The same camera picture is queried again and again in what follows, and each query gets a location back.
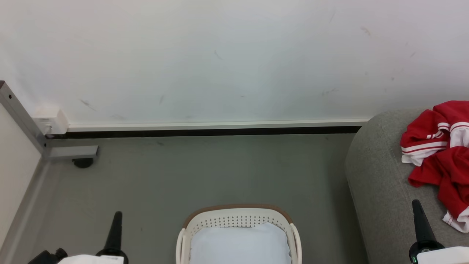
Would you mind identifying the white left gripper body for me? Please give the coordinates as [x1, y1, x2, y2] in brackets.
[58, 249, 129, 264]

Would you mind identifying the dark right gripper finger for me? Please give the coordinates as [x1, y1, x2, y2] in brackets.
[411, 199, 436, 244]

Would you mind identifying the white perforated laundry basket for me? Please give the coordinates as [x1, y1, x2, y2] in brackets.
[176, 204, 303, 264]

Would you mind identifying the black round frame foot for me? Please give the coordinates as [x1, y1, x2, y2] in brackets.
[72, 157, 95, 169]

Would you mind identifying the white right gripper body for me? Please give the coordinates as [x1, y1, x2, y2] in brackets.
[409, 240, 469, 264]

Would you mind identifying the red white-striped garment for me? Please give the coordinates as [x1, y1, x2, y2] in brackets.
[400, 100, 469, 234]

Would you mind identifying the grey metal frame post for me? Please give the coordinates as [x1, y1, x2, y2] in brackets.
[0, 80, 100, 161]

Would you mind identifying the pale blue cloth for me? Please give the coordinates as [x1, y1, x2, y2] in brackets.
[189, 221, 293, 264]

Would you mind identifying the white and black baseboard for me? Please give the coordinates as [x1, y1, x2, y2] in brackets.
[45, 118, 370, 140]

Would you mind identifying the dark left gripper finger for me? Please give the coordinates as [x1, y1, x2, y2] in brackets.
[104, 211, 123, 251]

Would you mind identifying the white wall socket box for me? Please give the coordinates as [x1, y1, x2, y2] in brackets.
[32, 106, 70, 136]

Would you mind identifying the grey fabric sofa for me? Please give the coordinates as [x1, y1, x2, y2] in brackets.
[344, 107, 469, 264]

